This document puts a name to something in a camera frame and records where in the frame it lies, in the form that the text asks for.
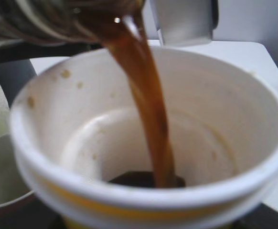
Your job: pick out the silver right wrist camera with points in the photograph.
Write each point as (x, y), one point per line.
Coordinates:
(185, 22)

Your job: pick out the dark blue-grey mug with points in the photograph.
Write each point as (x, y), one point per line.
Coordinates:
(14, 76)

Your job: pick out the yellow paper cup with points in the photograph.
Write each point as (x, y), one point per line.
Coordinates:
(75, 127)

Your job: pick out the red ceramic mug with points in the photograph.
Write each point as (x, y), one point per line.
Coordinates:
(14, 194)

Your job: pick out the brown Nescafe coffee bottle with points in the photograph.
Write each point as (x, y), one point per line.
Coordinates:
(55, 22)

